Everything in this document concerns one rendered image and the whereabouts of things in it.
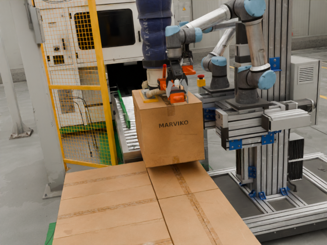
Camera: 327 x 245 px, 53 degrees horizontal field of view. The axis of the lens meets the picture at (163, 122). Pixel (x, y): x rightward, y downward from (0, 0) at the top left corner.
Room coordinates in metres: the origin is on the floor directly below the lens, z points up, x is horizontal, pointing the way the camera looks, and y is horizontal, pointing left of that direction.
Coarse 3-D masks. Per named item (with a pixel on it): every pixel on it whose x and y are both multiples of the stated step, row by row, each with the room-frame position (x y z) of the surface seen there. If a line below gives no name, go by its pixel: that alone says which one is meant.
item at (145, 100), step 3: (141, 90) 2.38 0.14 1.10; (141, 93) 2.30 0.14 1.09; (141, 96) 2.22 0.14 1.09; (144, 96) 2.18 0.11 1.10; (153, 96) 2.16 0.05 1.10; (144, 99) 2.11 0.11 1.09; (147, 99) 2.11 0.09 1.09; (150, 99) 2.10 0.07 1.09; (153, 99) 2.10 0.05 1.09; (156, 99) 2.09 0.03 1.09; (144, 102) 2.08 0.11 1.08; (147, 102) 2.09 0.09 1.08; (150, 102) 2.09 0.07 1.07
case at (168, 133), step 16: (160, 96) 2.24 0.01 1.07; (192, 96) 2.16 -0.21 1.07; (144, 112) 1.94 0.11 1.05; (160, 112) 1.95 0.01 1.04; (176, 112) 1.97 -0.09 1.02; (192, 112) 1.98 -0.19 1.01; (144, 128) 1.94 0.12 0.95; (160, 128) 1.95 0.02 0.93; (176, 128) 1.97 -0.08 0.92; (192, 128) 1.98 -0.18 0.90; (144, 144) 1.94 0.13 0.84; (160, 144) 1.95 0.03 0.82; (176, 144) 1.97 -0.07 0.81; (192, 144) 1.98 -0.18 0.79; (144, 160) 1.99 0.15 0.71; (160, 160) 1.95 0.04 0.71; (176, 160) 1.97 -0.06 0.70; (192, 160) 1.98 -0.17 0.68
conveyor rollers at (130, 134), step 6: (126, 102) 4.32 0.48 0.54; (132, 102) 4.25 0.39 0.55; (120, 108) 3.97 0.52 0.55; (126, 108) 3.96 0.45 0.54; (132, 108) 3.97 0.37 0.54; (132, 114) 3.70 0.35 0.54; (132, 120) 3.44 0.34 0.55; (126, 126) 3.24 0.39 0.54; (132, 126) 3.25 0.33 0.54; (126, 132) 3.06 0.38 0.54; (132, 132) 3.06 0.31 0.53; (126, 138) 2.88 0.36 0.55; (132, 138) 2.89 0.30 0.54; (132, 144) 2.71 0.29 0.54; (138, 144) 2.71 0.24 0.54
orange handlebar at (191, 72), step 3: (186, 69) 2.55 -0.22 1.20; (189, 69) 2.46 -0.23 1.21; (186, 72) 2.33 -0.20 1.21; (189, 72) 2.33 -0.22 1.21; (192, 72) 2.33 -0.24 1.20; (195, 72) 2.35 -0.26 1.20; (159, 78) 2.18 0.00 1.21; (165, 87) 1.87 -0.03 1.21; (165, 90) 1.85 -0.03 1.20; (174, 96) 1.63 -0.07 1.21; (177, 96) 1.62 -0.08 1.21; (180, 96) 1.62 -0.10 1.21; (183, 96) 1.64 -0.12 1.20; (174, 99) 1.62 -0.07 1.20; (177, 99) 1.62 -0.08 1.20; (180, 99) 1.62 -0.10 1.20
